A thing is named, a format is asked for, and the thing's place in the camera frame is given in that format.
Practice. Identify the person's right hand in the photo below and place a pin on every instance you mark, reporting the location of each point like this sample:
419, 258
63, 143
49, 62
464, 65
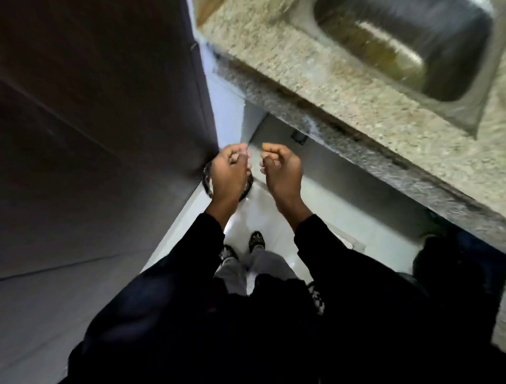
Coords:
285, 178

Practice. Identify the grey under-counter cabinet panel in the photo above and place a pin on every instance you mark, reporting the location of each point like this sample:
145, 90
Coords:
355, 186

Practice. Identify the person's left hand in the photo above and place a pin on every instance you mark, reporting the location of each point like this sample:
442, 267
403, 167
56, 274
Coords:
228, 178

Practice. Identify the person's right fingers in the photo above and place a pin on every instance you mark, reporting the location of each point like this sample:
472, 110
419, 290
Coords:
272, 156

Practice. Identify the person's left fingers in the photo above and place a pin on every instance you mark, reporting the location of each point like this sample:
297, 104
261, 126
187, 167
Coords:
239, 155

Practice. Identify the black jacket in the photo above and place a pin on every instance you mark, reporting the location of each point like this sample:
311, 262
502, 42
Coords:
257, 336

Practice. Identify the speckled granite kitchen counter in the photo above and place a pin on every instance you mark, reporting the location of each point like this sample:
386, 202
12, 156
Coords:
355, 99

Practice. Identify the dark brown tall cabinet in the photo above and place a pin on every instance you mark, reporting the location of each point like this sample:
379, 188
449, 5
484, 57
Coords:
99, 138

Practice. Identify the person's right forearm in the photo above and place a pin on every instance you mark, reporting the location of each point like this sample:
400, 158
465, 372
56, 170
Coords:
336, 257

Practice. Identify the black patterned shoe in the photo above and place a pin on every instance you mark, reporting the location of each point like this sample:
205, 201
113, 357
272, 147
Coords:
228, 253
257, 240

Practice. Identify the black patterned left shoe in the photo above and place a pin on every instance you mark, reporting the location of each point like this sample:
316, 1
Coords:
228, 253

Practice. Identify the grey trousers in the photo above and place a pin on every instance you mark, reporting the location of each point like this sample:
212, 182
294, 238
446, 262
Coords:
268, 263

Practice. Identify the black patterned right shoe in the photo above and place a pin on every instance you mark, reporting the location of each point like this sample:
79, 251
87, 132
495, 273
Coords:
257, 240

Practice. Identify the person's left forearm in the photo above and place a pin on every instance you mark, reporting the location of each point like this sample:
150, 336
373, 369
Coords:
189, 253

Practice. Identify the stainless steel sink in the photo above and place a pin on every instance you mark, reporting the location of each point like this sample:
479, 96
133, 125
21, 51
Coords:
415, 43

